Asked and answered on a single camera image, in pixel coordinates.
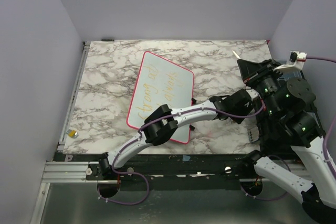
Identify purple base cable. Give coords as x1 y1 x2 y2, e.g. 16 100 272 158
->
244 155 292 200
98 172 150 206

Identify pink framed whiteboard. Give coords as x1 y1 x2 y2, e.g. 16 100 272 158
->
127 51 194 129

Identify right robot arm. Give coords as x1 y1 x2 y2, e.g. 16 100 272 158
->
237 59 335 223

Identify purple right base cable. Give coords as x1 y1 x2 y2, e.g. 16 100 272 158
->
244 155 292 200

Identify small yellow grey object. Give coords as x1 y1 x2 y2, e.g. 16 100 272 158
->
67 129 78 138

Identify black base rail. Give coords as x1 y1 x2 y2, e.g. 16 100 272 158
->
86 154 264 195

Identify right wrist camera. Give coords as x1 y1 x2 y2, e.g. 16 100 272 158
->
274 51 307 73

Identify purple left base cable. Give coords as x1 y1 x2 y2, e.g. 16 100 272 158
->
98 172 150 206

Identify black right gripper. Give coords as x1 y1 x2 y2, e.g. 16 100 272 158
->
237 58 284 116

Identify aluminium frame rail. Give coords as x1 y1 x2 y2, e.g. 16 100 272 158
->
41 41 91 183

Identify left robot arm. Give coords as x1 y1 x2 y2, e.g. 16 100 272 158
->
98 89 266 179

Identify black toolbox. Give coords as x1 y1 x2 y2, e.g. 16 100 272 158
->
248 58 328 156

